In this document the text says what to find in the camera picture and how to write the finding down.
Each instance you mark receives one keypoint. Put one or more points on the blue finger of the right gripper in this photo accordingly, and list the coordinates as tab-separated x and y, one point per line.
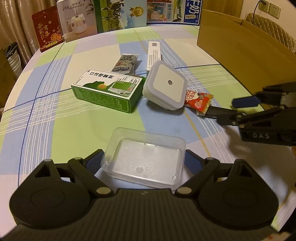
245	102

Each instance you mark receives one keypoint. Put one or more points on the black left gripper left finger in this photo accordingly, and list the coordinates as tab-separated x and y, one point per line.
84	170

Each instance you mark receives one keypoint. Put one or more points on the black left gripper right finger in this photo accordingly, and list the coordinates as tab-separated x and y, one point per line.
202	169

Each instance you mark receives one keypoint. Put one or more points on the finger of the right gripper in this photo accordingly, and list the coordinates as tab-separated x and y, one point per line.
229	119

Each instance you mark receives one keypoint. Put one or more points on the red snack packet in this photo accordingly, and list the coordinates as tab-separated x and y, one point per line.
198	101

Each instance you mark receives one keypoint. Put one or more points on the clear plastic tray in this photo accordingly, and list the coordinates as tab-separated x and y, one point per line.
144	158

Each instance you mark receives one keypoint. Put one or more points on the white square night light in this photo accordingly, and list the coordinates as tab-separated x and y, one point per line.
165	86

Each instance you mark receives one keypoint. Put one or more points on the green white medicine box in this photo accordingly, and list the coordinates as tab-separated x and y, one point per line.
116	91

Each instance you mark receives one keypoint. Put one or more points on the long white slim box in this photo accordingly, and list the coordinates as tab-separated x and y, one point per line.
153	54

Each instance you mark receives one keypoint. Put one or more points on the grey snack sachet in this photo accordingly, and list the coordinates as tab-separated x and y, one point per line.
126	64

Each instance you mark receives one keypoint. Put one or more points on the black rectangular bar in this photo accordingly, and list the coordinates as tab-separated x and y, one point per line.
214	112

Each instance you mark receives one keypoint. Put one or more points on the brown cardboard box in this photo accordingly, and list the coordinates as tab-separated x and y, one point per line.
254	57

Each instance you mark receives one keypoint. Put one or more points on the plaid tablecloth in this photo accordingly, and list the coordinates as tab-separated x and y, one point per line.
43	119

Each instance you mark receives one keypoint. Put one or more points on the quilted beige chair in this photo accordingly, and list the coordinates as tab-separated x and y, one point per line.
273	29

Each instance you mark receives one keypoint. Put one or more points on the blue milk carton box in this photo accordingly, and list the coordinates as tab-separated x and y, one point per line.
186	12

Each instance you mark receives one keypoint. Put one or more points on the brown side carton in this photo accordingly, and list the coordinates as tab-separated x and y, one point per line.
7	79

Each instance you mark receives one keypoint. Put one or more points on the white bag beside carton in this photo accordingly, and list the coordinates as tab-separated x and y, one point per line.
11	52

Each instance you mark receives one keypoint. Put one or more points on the red gift box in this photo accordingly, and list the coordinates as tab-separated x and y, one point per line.
47	28

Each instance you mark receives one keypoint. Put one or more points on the white appliance box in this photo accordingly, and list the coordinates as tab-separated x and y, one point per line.
77	19

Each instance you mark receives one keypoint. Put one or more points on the green blue milk carton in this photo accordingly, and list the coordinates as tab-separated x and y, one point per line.
118	15

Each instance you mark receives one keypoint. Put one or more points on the beige curtain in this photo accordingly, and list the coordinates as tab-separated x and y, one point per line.
17	25

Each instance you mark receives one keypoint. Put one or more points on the wall power socket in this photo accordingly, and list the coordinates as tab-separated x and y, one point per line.
263	6

